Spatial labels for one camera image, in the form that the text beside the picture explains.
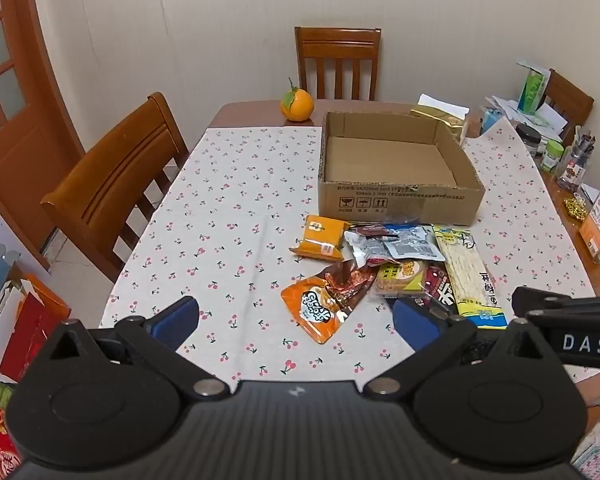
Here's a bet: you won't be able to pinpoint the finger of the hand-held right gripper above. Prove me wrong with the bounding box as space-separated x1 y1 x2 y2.
511 286 600 320

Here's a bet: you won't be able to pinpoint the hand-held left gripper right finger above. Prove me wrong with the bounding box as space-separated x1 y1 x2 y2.
360 297 567 402

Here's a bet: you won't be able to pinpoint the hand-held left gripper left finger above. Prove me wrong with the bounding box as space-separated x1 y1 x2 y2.
47 296 231 402

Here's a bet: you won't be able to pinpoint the black and red snack packet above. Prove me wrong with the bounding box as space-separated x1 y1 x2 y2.
392 265 462 319

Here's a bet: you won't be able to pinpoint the yellow biscuit packet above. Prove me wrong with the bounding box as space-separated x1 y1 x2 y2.
372 259 429 297

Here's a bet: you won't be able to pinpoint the long yellow-white snack packet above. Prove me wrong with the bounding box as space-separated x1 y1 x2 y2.
432 226 509 329

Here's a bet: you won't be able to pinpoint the orange and brown snack bag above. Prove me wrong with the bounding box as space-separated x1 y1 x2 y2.
280 260 379 345

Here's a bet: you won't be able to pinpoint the red sausage packet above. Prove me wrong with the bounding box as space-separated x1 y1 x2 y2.
347 224 406 241

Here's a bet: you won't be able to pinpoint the cardboard box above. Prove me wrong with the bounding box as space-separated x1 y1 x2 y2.
317 111 486 227

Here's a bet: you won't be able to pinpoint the orange cracker packet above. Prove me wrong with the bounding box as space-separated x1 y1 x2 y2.
288 215 351 261

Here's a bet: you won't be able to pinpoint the orange sign holder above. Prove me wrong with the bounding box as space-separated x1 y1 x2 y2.
578 192 600 264

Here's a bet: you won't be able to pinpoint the grey-blue snack packet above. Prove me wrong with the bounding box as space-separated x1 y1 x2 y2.
382 224 447 262

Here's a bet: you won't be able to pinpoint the gold bells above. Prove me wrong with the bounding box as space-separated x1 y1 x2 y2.
562 197 588 221

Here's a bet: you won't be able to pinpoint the silver snack packet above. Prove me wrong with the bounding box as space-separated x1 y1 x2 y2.
342 230 401 267

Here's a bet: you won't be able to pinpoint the cherry print tablecloth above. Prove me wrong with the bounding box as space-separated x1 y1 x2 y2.
99 121 597 386

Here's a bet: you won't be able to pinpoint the glass jar with pens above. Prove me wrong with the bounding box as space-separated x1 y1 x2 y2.
555 127 596 194

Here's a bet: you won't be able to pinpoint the green lidded jar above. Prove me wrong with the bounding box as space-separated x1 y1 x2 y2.
540 140 566 173

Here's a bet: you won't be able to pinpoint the red gift box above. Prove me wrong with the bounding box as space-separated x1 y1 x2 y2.
0 280 72 386

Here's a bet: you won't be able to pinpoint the wooden chair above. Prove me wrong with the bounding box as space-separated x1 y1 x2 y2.
542 69 595 133
294 26 382 102
40 92 191 283

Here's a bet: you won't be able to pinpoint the dark lidded jar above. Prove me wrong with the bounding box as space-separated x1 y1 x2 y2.
516 123 543 159

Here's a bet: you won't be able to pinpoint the pile of white papers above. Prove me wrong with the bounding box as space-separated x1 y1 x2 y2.
485 94 570 137

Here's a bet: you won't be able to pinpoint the light blue box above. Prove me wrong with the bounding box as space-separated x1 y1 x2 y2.
480 107 504 136

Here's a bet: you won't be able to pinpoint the gold tissue pack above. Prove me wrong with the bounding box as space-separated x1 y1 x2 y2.
411 94 471 142

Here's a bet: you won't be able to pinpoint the green and white box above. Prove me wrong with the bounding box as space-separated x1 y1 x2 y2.
517 58 552 115

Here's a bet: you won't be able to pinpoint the orange fruit with leaf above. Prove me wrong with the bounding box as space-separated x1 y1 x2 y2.
279 77 315 122

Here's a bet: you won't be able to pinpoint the wooden door with glass panes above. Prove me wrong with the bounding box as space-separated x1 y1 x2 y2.
0 0 88 273

